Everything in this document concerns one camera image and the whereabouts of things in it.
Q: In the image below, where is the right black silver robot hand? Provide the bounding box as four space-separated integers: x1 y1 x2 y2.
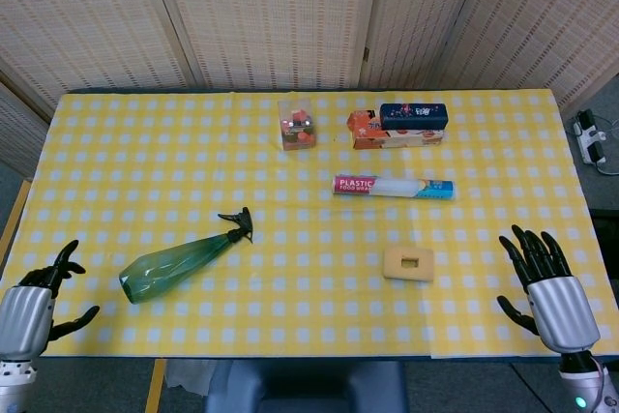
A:
496 223 602 354

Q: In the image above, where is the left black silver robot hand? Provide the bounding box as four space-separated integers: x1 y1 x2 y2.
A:
0 238 101 361

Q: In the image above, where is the green spray bottle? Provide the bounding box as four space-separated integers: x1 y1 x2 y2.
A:
118 206 256 306

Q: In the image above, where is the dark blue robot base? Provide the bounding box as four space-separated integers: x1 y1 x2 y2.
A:
205 359 410 413

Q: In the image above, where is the white power strip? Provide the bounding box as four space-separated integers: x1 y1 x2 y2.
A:
573 109 608 165

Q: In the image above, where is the yellow sponge with hole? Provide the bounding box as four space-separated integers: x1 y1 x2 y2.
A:
382 246 435 283

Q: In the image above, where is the plastic food wrap box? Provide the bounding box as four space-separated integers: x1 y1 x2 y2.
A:
331 174 457 201

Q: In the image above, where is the dark blue rectangular box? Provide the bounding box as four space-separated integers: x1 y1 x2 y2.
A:
379 102 449 132

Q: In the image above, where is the orange white carton box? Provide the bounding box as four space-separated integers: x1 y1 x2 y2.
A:
347 109 445 150

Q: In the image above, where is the yellow checkered tablecloth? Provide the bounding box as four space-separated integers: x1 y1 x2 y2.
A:
0 89 619 361

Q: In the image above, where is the clear box with red contents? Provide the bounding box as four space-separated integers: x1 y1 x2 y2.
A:
278 98 319 152

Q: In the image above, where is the woven folding screen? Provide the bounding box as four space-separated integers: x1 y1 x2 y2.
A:
0 0 619 162

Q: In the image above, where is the white power cord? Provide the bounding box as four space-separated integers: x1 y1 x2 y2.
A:
592 112 619 177

